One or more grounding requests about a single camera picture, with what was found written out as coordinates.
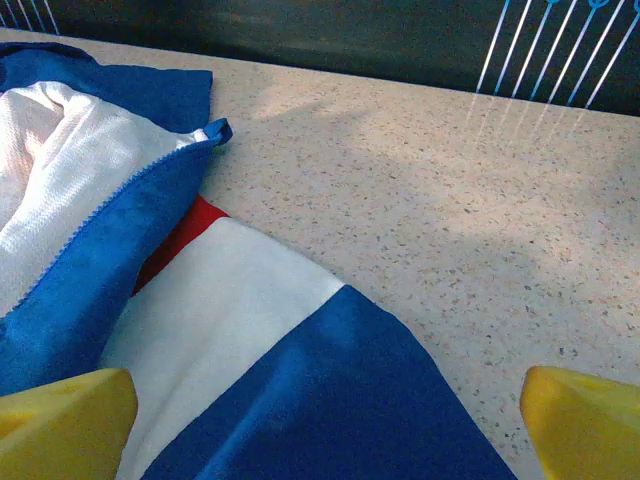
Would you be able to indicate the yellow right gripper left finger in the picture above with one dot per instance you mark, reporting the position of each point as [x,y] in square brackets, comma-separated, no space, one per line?
[65,425]

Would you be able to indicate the blue white red jacket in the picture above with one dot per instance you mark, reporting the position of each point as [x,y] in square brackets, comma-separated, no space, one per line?
[260,350]

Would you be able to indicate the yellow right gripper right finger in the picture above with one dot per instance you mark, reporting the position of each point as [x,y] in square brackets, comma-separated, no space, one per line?
[585,425]

